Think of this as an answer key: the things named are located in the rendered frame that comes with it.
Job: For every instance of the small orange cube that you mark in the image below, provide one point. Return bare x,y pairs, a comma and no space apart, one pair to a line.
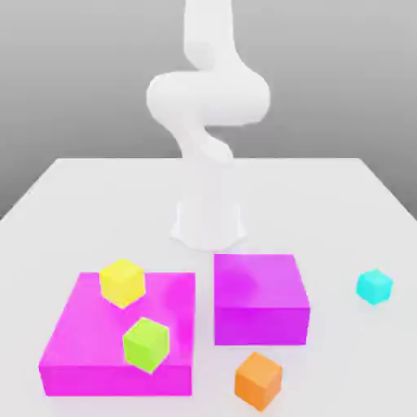
258,380

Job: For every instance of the large purple box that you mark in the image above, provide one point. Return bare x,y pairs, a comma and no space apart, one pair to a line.
260,303

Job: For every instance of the large magenta box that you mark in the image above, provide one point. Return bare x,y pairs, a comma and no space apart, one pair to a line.
88,342

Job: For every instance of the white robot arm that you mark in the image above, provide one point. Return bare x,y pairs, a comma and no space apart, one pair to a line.
208,97

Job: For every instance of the small cyan cube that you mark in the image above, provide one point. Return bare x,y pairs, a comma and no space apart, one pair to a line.
374,286

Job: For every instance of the small yellow cube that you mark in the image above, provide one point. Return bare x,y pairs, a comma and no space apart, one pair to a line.
122,281

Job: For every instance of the small green cube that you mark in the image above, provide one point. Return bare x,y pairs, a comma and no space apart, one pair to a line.
146,345

